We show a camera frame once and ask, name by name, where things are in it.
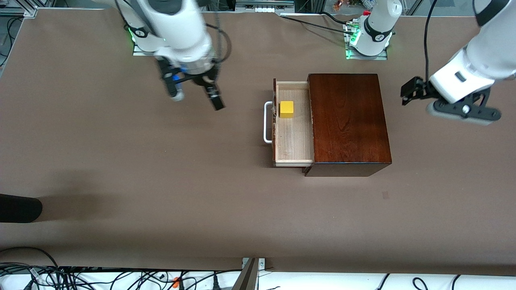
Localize wooden drawer with white handle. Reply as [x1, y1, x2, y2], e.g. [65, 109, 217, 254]
[264, 79, 315, 168]

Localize dark brown wooden cabinet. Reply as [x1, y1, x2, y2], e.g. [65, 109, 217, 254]
[303, 73, 392, 177]

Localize grey strip with white connectors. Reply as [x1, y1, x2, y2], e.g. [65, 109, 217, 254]
[236, 0, 295, 13]

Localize black cylindrical object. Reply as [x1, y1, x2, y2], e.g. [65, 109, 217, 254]
[0, 194, 43, 223]

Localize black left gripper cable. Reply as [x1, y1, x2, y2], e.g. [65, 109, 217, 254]
[422, 0, 439, 83]

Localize black cable on table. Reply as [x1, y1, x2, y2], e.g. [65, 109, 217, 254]
[280, 11, 356, 36]

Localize aluminium table bracket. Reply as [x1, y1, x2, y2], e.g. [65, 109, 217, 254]
[242, 258, 266, 279]

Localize dark metal post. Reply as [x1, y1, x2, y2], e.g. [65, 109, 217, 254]
[232, 258, 260, 290]

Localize aluminium frame corner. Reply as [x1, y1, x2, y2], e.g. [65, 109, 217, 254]
[0, 0, 39, 17]

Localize black floor cable tangle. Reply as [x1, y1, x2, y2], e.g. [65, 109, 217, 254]
[0, 246, 242, 290]

